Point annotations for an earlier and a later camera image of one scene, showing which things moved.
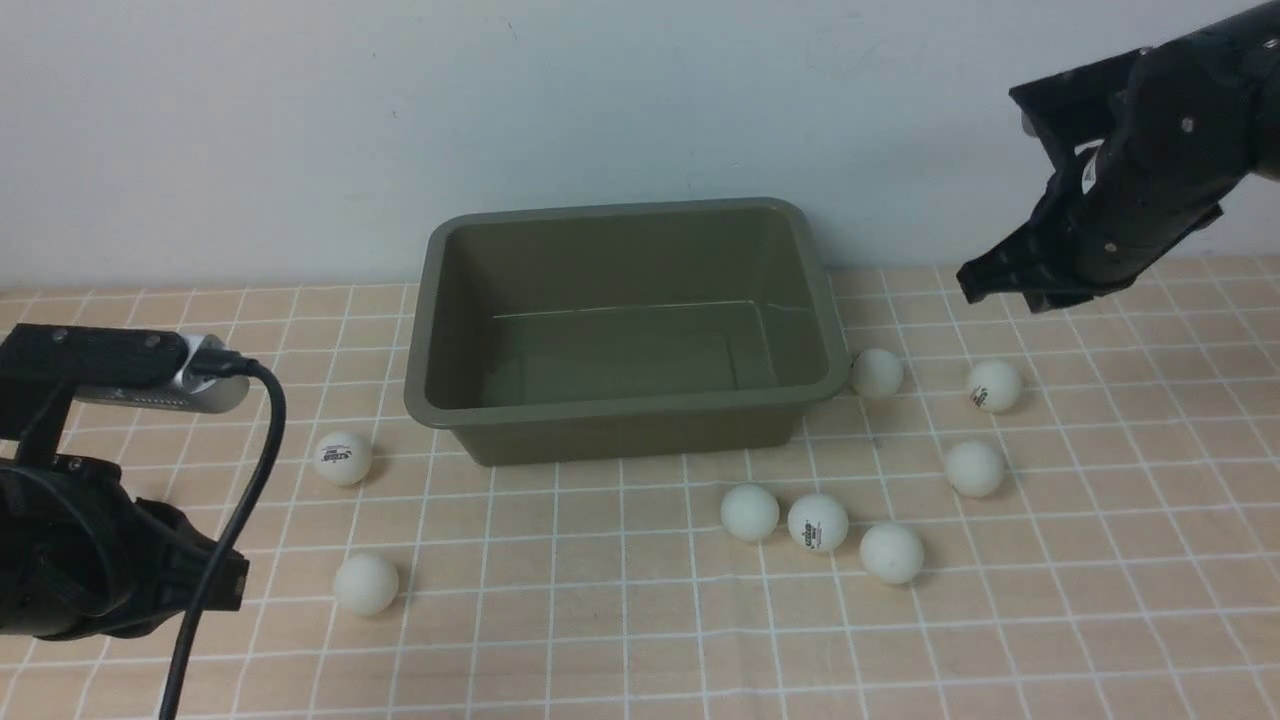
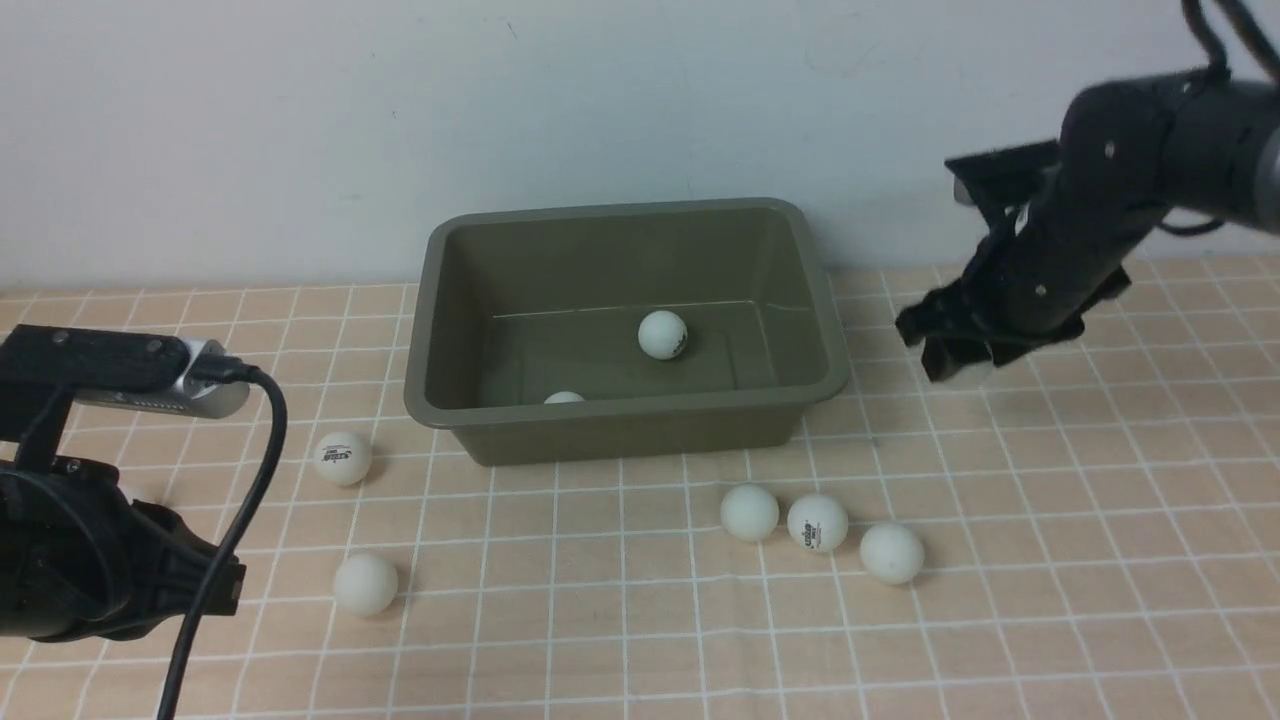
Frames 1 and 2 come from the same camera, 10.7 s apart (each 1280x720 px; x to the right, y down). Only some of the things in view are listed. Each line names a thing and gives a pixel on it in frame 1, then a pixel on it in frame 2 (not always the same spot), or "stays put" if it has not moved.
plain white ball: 877,373 to 563,397
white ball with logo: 342,458 stays put
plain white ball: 366,585 stays put
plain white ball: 891,552 stays put
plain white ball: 974,468 to 975,373
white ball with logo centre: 818,522 stays put
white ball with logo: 995,386 to 662,335
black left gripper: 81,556 stays put
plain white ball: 749,512 stays put
